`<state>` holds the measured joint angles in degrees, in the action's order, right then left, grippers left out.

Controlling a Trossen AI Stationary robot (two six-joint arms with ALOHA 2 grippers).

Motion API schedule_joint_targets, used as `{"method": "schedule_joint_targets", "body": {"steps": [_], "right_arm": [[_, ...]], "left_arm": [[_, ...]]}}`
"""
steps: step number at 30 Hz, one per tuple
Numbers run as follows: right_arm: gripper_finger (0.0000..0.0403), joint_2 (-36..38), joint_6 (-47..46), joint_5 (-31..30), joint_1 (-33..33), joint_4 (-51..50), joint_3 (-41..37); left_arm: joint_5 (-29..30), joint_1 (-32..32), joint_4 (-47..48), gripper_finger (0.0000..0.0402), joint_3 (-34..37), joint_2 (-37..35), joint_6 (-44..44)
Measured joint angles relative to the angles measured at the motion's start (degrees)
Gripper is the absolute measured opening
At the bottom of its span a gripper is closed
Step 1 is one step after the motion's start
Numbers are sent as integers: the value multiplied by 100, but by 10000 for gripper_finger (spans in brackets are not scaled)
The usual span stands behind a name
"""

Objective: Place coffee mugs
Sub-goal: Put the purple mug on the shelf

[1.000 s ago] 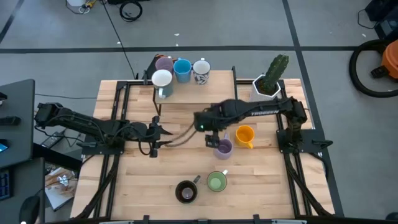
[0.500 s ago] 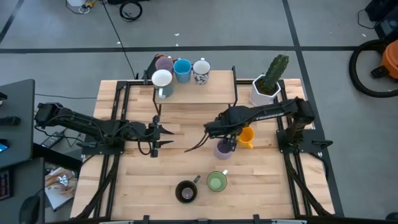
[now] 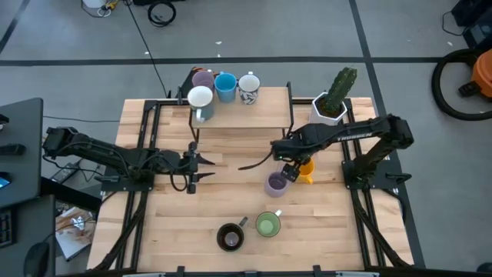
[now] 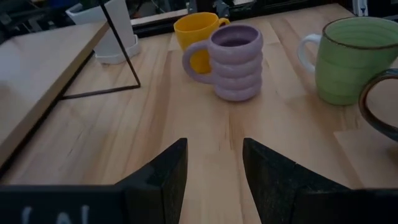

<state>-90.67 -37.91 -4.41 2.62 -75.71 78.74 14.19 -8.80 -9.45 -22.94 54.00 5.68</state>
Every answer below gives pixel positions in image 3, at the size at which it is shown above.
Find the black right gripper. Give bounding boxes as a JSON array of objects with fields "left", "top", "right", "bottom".
[{"left": 271, "top": 138, "right": 313, "bottom": 183}]

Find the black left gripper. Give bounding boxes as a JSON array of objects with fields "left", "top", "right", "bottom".
[{"left": 173, "top": 140, "right": 216, "bottom": 195}]

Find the yellow ceramic mug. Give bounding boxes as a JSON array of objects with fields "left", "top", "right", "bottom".
[{"left": 298, "top": 158, "right": 316, "bottom": 185}]

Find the plain lilac ceramic mug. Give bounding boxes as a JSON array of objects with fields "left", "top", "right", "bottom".
[{"left": 264, "top": 171, "right": 289, "bottom": 199}]

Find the grey teal mug white inside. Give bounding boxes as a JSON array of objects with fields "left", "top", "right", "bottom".
[{"left": 187, "top": 85, "right": 215, "bottom": 123}]

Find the teal brown glazed mug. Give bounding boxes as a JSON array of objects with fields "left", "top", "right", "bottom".
[{"left": 216, "top": 216, "right": 249, "bottom": 253}]

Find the green mug white handle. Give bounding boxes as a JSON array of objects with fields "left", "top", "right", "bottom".
[{"left": 255, "top": 209, "right": 284, "bottom": 238}]

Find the white blue patterned mug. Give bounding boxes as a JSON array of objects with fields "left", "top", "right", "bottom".
[{"left": 238, "top": 72, "right": 261, "bottom": 105}]

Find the blue ceramic mug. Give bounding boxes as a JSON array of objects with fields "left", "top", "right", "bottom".
[{"left": 214, "top": 71, "right": 238, "bottom": 104}]

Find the purple ribbed mug white handle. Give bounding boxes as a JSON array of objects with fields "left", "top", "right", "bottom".
[{"left": 191, "top": 69, "right": 216, "bottom": 92}]

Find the green cactus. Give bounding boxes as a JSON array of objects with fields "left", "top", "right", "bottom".
[{"left": 325, "top": 67, "right": 358, "bottom": 113}]

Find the black ramp orange striped edge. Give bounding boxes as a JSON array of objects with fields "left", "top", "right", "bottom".
[{"left": 180, "top": 66, "right": 201, "bottom": 99}]

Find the black desk support bar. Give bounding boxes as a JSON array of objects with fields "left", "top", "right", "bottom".
[{"left": 40, "top": 176, "right": 103, "bottom": 212}]

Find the black power adapter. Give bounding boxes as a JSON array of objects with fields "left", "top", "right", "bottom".
[{"left": 50, "top": 162, "right": 80, "bottom": 184}]

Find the black computer mouse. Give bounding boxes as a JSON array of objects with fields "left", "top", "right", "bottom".
[{"left": 23, "top": 241, "right": 51, "bottom": 277}]

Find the black remote control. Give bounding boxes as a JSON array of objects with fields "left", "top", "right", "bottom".
[{"left": 0, "top": 143, "right": 27, "bottom": 156}]

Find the orange vacuum cleaner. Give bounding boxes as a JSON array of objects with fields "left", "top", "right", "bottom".
[{"left": 470, "top": 48, "right": 492, "bottom": 98}]

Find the dark keypad panel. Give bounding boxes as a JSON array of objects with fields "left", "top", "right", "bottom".
[{"left": 0, "top": 209, "right": 16, "bottom": 247}]

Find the black box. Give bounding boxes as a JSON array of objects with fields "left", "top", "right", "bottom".
[{"left": 463, "top": 17, "right": 492, "bottom": 50}]

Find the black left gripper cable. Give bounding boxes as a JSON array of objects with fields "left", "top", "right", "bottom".
[{"left": 168, "top": 169, "right": 189, "bottom": 192}]

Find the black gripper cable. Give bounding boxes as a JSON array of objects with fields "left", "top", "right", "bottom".
[
  {"left": 168, "top": 169, "right": 189, "bottom": 192},
  {"left": 237, "top": 150, "right": 274, "bottom": 172}
]

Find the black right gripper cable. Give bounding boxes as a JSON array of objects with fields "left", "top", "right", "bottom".
[{"left": 237, "top": 150, "right": 274, "bottom": 172}]

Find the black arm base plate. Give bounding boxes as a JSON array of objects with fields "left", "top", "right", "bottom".
[
  {"left": 341, "top": 159, "right": 412, "bottom": 190},
  {"left": 95, "top": 161, "right": 157, "bottom": 192}
]

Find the black aluminium rig frame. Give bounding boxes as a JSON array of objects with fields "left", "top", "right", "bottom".
[{"left": 91, "top": 98, "right": 415, "bottom": 277}]

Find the grey floor cable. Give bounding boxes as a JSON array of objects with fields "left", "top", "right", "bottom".
[{"left": 42, "top": 115, "right": 121, "bottom": 123}]

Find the coiled black cable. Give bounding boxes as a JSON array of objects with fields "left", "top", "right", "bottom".
[{"left": 148, "top": 1, "right": 177, "bottom": 27}]

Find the long black floor cable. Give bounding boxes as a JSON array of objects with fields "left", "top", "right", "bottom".
[{"left": 123, "top": 0, "right": 171, "bottom": 99}]

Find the orange vacuum with hose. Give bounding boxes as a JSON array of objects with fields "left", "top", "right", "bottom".
[{"left": 430, "top": 48, "right": 492, "bottom": 122}]

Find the thin black cable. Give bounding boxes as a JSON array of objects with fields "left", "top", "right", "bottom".
[{"left": 441, "top": 10, "right": 468, "bottom": 38}]

